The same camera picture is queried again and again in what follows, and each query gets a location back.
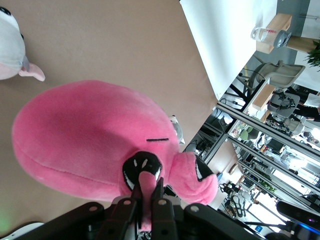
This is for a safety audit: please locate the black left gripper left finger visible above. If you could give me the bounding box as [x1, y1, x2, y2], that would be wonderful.
[99, 185, 144, 240]

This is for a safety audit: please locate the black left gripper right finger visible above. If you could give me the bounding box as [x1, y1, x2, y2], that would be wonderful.
[150, 177, 178, 240]

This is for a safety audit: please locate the round bright pink plush toy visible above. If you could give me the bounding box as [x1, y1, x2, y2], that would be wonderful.
[11, 79, 218, 232]

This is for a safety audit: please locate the grey husky plush toy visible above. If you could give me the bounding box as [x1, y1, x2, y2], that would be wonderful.
[168, 114, 186, 146]

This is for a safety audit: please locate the pale pink pig plush toy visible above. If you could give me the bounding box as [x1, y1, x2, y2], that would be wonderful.
[0, 0, 46, 82]

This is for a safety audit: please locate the beige office chair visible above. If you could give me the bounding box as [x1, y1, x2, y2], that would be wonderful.
[238, 59, 307, 95]

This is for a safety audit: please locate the clear plastic water bottle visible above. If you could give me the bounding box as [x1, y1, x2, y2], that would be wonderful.
[250, 25, 293, 48]

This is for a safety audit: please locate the wooden shelf box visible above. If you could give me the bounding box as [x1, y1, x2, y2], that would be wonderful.
[256, 12, 320, 54]

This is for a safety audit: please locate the green potted plant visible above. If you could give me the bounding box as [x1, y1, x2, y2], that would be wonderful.
[303, 39, 320, 69]

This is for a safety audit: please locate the aluminium frame profile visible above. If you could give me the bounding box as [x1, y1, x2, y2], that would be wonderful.
[199, 98, 320, 208]

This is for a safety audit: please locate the black camera on stand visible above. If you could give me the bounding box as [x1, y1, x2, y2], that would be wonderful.
[264, 199, 320, 240]

